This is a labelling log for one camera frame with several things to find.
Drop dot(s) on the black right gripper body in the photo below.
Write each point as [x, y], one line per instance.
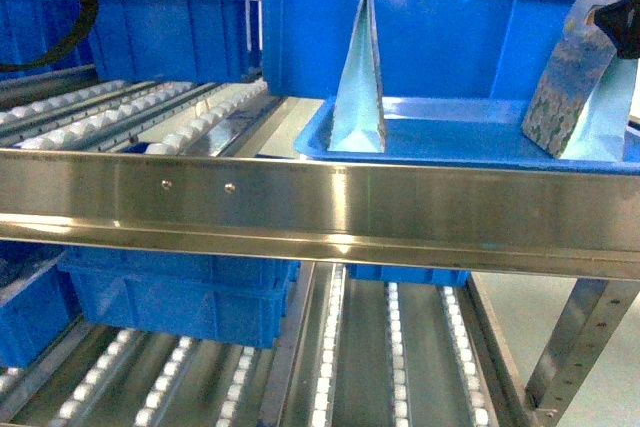
[620, 23]

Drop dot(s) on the flower gift bag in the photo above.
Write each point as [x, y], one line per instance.
[581, 106]
[358, 123]

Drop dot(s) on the large blue crate behind tray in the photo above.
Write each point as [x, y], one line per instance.
[495, 49]

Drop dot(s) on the shallow blue plastic tray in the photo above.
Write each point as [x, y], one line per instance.
[467, 133]

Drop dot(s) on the small blue crate lower right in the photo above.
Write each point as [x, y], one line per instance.
[415, 275]

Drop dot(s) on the blue crate upper left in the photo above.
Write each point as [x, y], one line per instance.
[198, 41]

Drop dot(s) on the stacked blue crates lower shelf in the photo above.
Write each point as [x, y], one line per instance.
[236, 300]

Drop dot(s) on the blue crate lower left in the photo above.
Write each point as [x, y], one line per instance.
[38, 301]

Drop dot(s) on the steel shelf front rail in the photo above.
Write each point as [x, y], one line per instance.
[531, 222]

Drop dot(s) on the steel rack upright post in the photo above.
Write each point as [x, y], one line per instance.
[591, 315]

